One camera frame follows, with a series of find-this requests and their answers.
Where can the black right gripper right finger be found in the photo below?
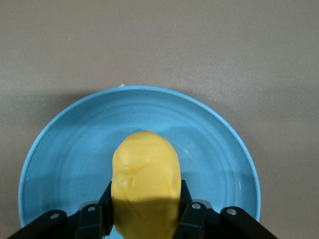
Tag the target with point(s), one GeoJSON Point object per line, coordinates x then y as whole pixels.
{"type": "Point", "coordinates": [194, 219]}

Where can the blue round plate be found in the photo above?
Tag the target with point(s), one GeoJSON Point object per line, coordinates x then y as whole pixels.
{"type": "Point", "coordinates": [74, 149]}

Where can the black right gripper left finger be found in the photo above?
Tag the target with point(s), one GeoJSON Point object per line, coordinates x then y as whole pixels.
{"type": "Point", "coordinates": [91, 219]}

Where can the brown table mat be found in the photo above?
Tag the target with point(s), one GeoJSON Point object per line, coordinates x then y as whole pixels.
{"type": "Point", "coordinates": [159, 37]}

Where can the yellow potato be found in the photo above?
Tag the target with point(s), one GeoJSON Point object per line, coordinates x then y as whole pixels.
{"type": "Point", "coordinates": [147, 174]}

